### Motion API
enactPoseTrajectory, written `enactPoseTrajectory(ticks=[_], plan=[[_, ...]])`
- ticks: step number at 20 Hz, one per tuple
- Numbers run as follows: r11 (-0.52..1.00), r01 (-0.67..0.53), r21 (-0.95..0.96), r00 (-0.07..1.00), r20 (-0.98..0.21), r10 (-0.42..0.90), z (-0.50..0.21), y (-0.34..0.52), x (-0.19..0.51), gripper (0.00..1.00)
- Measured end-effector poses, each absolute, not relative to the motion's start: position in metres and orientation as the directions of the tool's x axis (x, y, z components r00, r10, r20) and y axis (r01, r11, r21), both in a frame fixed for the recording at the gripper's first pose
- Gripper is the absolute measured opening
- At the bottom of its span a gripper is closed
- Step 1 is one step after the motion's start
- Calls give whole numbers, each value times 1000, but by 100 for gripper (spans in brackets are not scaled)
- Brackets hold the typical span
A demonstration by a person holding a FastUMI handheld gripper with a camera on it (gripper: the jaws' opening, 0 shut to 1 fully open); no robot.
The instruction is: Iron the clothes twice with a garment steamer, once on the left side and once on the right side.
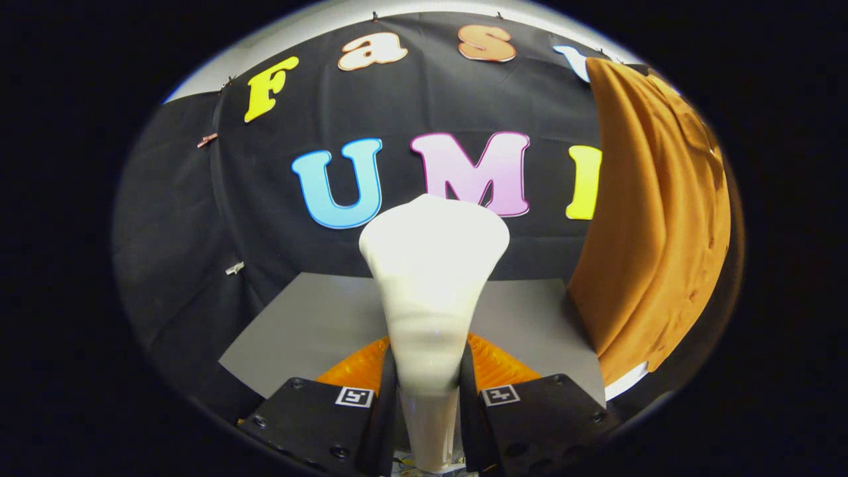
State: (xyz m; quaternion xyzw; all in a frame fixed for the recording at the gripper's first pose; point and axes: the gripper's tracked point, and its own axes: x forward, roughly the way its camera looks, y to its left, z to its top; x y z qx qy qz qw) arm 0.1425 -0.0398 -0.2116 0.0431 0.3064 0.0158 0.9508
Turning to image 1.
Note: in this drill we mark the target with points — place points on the copper clip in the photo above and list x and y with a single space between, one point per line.
207 140

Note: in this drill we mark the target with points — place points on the white garment steamer head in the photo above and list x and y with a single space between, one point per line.
430 285

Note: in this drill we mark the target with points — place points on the orange-brown button shirt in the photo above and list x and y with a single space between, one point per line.
656 218

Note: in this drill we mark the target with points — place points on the silver clip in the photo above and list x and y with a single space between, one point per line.
234 268

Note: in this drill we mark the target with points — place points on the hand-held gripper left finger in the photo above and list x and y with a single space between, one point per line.
385 424

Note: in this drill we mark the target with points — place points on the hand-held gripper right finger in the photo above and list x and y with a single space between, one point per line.
470 424

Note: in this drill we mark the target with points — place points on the black backdrop cloth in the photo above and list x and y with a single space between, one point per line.
265 199

